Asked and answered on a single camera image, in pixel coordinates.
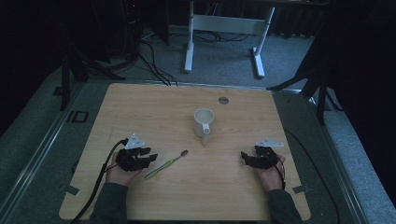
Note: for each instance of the white metal desk frame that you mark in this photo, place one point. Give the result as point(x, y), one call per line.
point(229, 24)

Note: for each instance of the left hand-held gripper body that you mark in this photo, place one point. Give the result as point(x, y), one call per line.
point(129, 160)

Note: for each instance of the black tripod stand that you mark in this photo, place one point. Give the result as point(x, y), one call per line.
point(65, 84)
point(320, 93)

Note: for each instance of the dark computer tower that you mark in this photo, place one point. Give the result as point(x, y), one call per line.
point(132, 25)

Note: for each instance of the grey tape piece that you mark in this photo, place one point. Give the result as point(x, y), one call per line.
point(300, 189)

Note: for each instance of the person's right hand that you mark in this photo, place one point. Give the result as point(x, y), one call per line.
point(271, 179)

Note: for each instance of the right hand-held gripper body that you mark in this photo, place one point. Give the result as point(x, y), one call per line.
point(266, 157)

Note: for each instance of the green toothbrush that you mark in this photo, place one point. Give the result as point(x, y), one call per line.
point(165, 165)

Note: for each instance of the round grey table grommet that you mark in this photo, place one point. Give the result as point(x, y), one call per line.
point(223, 100)

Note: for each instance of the person's left hand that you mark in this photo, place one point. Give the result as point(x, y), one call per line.
point(120, 175)

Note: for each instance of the white cup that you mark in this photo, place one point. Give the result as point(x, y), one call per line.
point(204, 123)

